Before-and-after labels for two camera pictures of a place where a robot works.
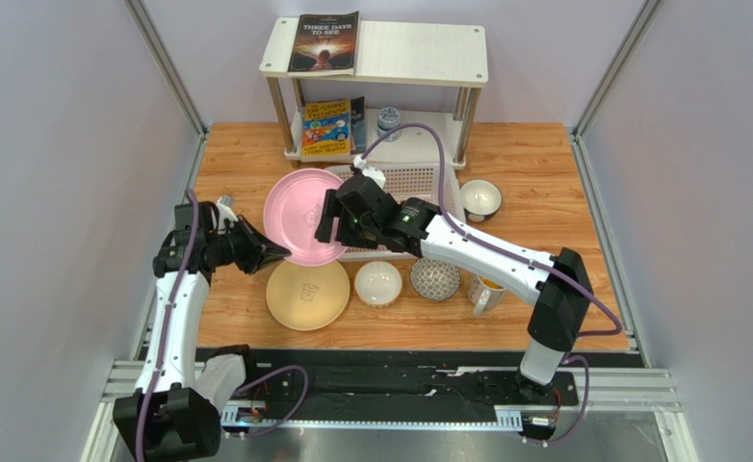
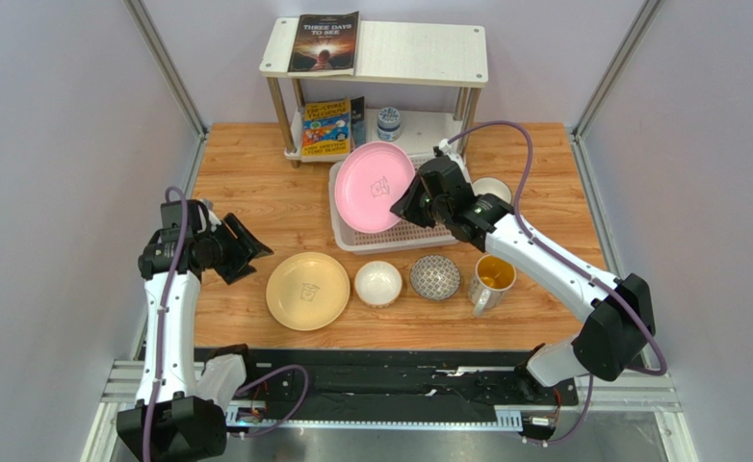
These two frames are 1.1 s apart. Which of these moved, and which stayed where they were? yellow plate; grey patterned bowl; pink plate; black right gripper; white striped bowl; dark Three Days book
Moved: black right gripper; pink plate
Stayed: white striped bowl; grey patterned bowl; yellow plate; dark Three Days book
